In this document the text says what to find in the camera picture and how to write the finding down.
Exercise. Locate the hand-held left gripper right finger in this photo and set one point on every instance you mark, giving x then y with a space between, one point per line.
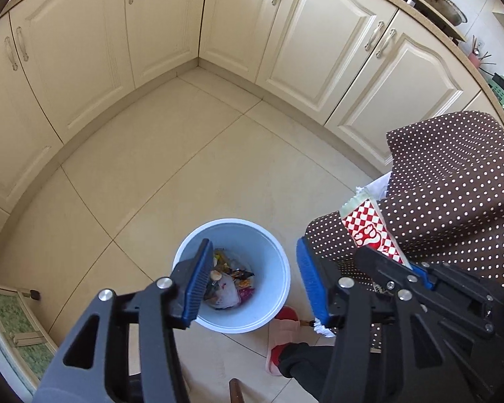
313 281

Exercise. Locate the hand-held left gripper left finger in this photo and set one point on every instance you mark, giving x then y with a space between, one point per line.
197 285

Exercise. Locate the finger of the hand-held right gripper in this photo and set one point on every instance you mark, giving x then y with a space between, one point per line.
422 275
382 268

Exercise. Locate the red white checkered packet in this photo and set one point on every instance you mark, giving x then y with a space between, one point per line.
369 226

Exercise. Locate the light blue plastic bin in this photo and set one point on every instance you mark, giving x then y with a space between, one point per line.
269 277

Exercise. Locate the white plastic bag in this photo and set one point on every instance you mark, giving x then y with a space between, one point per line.
227 294

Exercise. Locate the colourful snack wrapper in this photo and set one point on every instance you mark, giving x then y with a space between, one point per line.
245 285

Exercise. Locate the red pink slipper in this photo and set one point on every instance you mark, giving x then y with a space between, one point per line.
282 336

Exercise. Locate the person's black trouser leg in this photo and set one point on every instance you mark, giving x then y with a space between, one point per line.
302 363

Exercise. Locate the brown dotted tablecloth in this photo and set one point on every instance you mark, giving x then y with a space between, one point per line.
445 184

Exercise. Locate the brown wooden stick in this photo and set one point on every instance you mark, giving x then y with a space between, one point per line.
236 391

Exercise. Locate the black door stopper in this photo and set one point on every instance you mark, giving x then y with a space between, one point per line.
34 294

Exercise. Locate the green patterned glass door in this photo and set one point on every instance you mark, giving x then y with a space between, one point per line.
8 327

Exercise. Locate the pink utensil holder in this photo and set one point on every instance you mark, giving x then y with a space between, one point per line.
475 58

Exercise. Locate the row of cream cabinet doors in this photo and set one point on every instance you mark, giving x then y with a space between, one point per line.
159 29

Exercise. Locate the metal wok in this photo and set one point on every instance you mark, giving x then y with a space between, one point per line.
443 4

